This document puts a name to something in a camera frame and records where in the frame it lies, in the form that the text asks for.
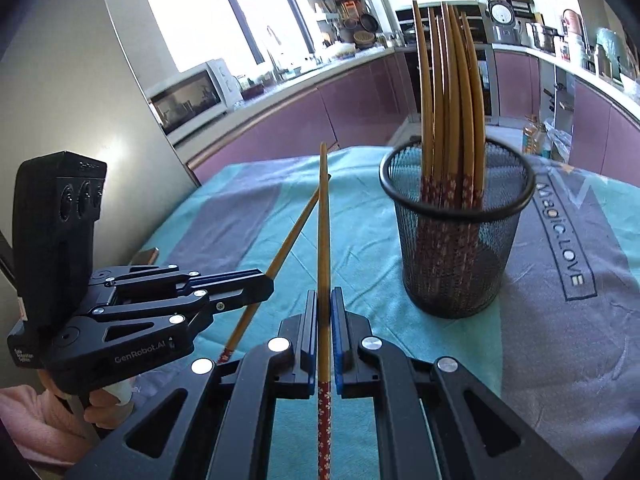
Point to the left hand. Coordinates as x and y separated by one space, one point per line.
103 410

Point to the yellow cooking oil bottle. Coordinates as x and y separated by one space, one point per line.
532 136

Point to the bamboo chopstick lone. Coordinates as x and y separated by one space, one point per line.
426 106

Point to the black built-in oven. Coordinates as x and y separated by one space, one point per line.
488 76

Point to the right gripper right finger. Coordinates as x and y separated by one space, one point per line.
355 378

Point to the white rice cooker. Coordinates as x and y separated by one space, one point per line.
503 22

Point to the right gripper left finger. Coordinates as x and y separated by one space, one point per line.
297 380

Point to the teal and purple tablecloth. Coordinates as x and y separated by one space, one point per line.
550 325

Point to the black mesh pen cup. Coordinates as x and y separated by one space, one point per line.
455 229

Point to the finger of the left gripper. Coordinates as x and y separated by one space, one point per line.
226 280
218 300

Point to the pink sleeve left forearm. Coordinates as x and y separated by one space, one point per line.
41 426

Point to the white microwave oven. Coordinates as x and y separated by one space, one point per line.
190 100

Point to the pink electric kettle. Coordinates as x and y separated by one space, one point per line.
572 23

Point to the wooden chair back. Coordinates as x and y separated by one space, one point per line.
146 257

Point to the steel stock pot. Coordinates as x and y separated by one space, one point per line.
541 37

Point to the mint green appliance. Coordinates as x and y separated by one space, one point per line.
616 51

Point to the bamboo chopstick red end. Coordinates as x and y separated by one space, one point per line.
474 133
439 133
453 112
324 328
275 266
460 165

